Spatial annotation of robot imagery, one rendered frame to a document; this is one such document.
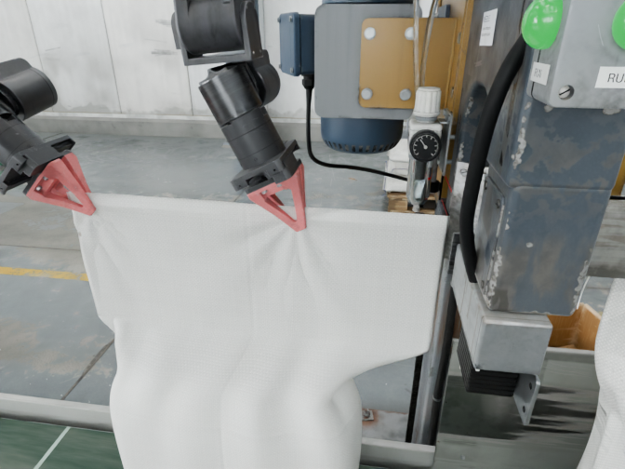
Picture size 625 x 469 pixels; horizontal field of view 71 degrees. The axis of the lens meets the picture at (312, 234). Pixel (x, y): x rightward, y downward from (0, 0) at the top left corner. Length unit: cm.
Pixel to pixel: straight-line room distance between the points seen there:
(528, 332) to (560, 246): 8
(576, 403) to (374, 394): 93
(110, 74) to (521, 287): 629
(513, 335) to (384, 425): 132
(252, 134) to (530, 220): 30
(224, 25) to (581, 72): 33
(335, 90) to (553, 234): 44
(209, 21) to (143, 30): 571
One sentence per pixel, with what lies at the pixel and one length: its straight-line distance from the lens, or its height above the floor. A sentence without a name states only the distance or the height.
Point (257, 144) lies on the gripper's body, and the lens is 50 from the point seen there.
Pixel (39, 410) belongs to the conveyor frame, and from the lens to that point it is 140.
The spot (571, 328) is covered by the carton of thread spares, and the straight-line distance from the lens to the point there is 221.
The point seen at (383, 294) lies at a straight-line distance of 59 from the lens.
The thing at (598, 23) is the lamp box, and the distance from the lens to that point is 30.
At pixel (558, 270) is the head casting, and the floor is 111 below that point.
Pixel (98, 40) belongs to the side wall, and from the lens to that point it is 652.
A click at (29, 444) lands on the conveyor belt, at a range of 135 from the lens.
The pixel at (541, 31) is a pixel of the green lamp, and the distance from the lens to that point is 30.
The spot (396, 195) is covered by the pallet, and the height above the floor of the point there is 14.
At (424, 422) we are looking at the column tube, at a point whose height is 39.
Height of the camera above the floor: 128
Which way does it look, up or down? 25 degrees down
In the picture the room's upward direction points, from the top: straight up
